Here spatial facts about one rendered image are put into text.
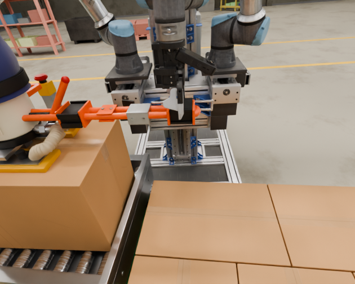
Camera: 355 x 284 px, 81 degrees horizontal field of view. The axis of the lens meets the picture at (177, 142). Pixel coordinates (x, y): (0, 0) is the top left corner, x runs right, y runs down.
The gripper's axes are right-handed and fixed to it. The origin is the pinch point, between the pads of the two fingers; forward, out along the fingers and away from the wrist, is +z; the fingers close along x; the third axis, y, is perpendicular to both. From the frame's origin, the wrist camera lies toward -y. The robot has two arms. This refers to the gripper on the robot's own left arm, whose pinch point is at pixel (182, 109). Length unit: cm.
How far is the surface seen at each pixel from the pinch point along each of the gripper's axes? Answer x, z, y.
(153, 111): 2.2, -0.5, 9.0
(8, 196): 20, 19, 55
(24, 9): -1175, 21, 886
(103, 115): 3.1, -0.2, 24.8
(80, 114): 4.3, -1.4, 31.3
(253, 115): -178, 106, -76
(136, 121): 3.5, 2.1, 14.5
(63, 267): 26, 55, 48
